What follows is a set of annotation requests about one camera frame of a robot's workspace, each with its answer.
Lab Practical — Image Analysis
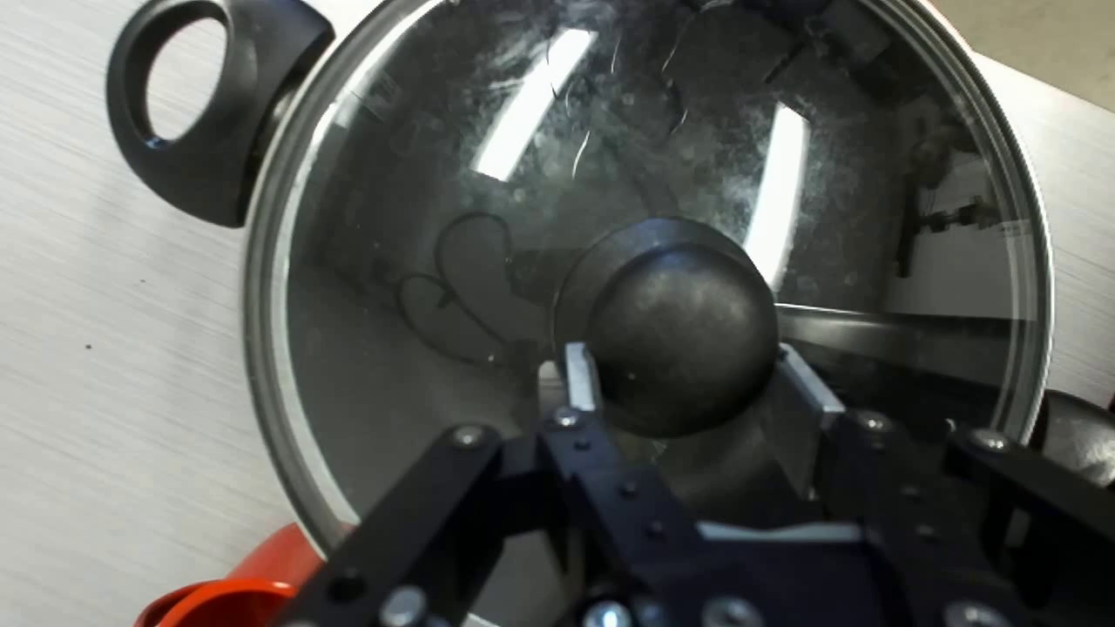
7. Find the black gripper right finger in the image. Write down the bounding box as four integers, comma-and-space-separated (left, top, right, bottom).
774, 346, 1115, 627

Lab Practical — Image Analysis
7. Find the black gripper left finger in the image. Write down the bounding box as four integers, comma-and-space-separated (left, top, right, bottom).
276, 341, 705, 627

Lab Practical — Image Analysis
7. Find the glass lid with black knob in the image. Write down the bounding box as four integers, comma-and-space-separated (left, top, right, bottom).
237, 0, 1060, 554

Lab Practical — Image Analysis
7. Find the black cooking pot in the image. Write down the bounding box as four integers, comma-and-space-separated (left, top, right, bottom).
105, 0, 1060, 561

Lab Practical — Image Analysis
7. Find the red bowl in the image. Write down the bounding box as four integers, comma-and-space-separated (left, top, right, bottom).
131, 524, 320, 627

